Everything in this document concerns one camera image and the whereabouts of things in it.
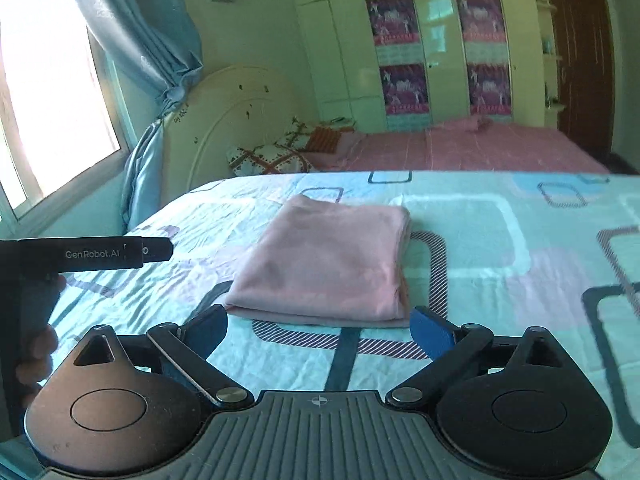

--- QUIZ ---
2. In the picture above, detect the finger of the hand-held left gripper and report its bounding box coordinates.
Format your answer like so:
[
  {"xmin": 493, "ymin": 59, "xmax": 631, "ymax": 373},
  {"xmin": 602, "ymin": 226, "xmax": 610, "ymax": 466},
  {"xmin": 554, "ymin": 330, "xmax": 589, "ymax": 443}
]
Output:
[{"xmin": 144, "ymin": 239, "xmax": 174, "ymax": 265}]

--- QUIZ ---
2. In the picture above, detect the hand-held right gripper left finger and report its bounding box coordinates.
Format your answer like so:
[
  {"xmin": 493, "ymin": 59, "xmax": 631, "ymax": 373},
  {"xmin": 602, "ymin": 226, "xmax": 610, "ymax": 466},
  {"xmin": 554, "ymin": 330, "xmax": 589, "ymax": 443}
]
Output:
[{"xmin": 72, "ymin": 304, "xmax": 251, "ymax": 408}]

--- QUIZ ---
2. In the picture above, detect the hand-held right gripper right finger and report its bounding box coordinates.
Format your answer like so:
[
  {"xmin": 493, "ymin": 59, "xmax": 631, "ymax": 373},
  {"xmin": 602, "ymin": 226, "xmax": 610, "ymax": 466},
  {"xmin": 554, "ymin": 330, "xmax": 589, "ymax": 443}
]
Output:
[{"xmin": 385, "ymin": 305, "xmax": 571, "ymax": 408}]

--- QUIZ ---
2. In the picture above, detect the pink sweatshirt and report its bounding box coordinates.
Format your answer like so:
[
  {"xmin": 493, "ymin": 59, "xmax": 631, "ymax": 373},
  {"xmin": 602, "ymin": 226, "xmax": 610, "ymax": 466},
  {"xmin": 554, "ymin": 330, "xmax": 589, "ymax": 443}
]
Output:
[{"xmin": 220, "ymin": 194, "xmax": 413, "ymax": 330}]

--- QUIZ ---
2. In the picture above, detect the person's left hand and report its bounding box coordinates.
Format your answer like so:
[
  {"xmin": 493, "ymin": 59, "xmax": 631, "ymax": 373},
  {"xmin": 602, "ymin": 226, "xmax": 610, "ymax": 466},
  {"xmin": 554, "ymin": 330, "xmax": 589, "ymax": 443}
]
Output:
[{"xmin": 15, "ymin": 274, "xmax": 67, "ymax": 398}]

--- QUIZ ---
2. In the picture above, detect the blue patterned bedsheet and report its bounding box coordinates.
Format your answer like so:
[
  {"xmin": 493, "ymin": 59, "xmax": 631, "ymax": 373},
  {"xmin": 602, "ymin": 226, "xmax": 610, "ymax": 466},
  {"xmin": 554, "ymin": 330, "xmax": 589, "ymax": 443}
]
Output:
[{"xmin": 47, "ymin": 170, "xmax": 640, "ymax": 480}]

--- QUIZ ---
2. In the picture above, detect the window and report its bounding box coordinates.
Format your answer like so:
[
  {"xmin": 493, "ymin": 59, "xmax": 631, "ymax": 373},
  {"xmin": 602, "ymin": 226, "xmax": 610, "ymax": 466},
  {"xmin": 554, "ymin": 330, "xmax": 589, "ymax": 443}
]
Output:
[{"xmin": 0, "ymin": 0, "xmax": 136, "ymax": 221}]

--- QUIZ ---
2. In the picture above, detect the cream headboard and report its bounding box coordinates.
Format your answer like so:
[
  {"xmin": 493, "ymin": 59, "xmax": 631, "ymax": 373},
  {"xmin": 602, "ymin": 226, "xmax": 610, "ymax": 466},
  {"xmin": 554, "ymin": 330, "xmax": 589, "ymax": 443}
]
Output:
[{"xmin": 162, "ymin": 64, "xmax": 313, "ymax": 193}]

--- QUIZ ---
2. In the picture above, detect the orange striped cushion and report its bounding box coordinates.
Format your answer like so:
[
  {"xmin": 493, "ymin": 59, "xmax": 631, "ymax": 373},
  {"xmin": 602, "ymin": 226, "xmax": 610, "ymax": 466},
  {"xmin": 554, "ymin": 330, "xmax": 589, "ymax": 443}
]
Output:
[{"xmin": 302, "ymin": 126, "xmax": 346, "ymax": 153}]

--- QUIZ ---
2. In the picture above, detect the blue curtain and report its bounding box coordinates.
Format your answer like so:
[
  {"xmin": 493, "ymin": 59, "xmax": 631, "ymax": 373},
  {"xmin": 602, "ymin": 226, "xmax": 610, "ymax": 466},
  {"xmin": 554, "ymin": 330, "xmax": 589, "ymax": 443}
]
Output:
[{"xmin": 55, "ymin": 0, "xmax": 203, "ymax": 233}]

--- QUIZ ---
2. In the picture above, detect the cream wardrobe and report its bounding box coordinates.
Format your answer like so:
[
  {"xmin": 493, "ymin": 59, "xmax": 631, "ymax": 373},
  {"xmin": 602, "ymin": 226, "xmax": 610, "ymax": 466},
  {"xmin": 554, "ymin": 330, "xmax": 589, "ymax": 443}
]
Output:
[{"xmin": 287, "ymin": 0, "xmax": 546, "ymax": 133}]

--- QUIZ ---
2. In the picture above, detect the cream corner shelf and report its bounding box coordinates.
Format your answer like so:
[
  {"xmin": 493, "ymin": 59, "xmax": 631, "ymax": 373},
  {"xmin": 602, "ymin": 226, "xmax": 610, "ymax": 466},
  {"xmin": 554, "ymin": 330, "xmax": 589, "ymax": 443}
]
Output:
[{"xmin": 532, "ymin": 0, "xmax": 566, "ymax": 111}]

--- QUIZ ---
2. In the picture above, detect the brown wooden door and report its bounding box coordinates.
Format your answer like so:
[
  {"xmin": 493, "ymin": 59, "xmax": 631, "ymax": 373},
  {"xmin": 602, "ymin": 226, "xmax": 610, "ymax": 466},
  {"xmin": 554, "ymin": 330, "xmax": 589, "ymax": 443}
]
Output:
[{"xmin": 542, "ymin": 0, "xmax": 616, "ymax": 153}]

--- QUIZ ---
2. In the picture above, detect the purple wall poster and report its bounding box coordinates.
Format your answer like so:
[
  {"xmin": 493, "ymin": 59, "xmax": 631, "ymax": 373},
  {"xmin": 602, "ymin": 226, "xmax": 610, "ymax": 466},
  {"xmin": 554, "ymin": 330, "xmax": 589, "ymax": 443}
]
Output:
[
  {"xmin": 467, "ymin": 63, "xmax": 513, "ymax": 121},
  {"xmin": 379, "ymin": 64, "xmax": 432, "ymax": 128},
  {"xmin": 456, "ymin": 0, "xmax": 506, "ymax": 61},
  {"xmin": 366, "ymin": 0, "xmax": 418, "ymax": 61}
]

